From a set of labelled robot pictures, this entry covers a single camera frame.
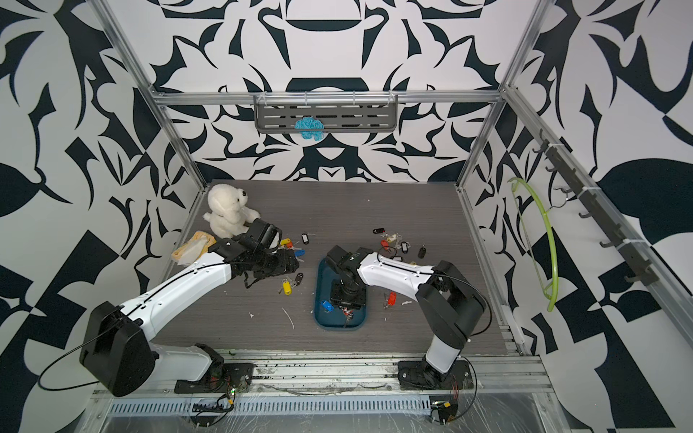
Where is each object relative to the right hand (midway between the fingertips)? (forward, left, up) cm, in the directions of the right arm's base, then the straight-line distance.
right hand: (336, 303), depth 84 cm
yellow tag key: (+7, +17, -4) cm, 18 cm away
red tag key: (+3, -18, -5) cm, 19 cm away
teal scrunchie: (+48, +8, +30) cm, 57 cm away
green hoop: (-6, -53, +20) cm, 57 cm away
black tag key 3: (+22, -25, -4) cm, 34 cm away
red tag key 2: (+24, -18, -4) cm, 30 cm away
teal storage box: (-3, +3, -3) cm, 5 cm away
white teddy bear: (+26, +35, +14) cm, 46 cm away
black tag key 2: (+29, -16, -3) cm, 34 cm away
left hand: (+10, +14, +9) cm, 19 cm away
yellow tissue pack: (+20, +50, +1) cm, 54 cm away
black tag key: (+26, +12, -3) cm, 28 cm away
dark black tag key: (+10, +13, -4) cm, 17 cm away
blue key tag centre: (0, +3, -2) cm, 3 cm away
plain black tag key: (+20, -30, -4) cm, 37 cm away
